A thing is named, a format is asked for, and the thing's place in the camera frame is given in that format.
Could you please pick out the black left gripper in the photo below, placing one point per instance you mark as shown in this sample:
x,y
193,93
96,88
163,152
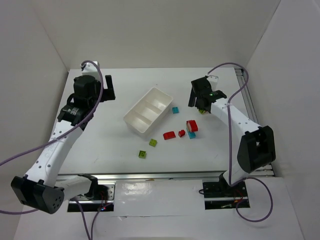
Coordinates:
x,y
107,92

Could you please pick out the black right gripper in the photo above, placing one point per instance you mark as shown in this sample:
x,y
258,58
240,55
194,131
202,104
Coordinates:
x,y
196,97

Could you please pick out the green red lego stack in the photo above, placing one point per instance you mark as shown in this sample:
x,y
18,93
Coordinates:
x,y
202,111

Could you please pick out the red white round lego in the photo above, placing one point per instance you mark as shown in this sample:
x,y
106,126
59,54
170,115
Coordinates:
x,y
192,126

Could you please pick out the small cyan lego brick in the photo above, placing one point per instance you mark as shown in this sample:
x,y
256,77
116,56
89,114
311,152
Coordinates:
x,y
175,110

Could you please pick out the cyan lego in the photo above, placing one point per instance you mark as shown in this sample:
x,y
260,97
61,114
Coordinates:
x,y
191,135

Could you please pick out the small red lego brick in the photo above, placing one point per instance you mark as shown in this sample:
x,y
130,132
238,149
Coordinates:
x,y
181,133

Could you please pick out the red curved lego brick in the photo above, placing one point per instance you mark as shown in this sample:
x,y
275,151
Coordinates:
x,y
169,135

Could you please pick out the green lego brick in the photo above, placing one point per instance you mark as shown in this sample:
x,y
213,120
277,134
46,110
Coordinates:
x,y
153,142
142,154

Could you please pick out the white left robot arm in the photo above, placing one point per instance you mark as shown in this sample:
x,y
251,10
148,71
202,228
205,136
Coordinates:
x,y
38,188

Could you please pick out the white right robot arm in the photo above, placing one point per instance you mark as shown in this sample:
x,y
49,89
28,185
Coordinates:
x,y
256,143

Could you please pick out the white divided sorting tray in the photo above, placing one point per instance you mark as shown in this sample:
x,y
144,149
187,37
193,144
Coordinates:
x,y
148,112

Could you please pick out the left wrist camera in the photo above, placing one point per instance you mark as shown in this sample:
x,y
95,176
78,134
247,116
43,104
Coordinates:
x,y
89,69

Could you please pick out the aluminium right side rail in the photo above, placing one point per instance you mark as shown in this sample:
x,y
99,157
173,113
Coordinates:
x,y
241,77

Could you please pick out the aluminium rail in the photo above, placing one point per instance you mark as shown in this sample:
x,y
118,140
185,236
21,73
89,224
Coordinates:
x,y
241,77
262,172

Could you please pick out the aluminium front rail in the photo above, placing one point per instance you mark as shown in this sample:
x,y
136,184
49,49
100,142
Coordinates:
x,y
262,172

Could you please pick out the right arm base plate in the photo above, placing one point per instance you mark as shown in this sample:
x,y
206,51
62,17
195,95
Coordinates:
x,y
217,198

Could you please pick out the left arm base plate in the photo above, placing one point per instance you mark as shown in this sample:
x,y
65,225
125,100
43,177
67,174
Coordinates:
x,y
104,199

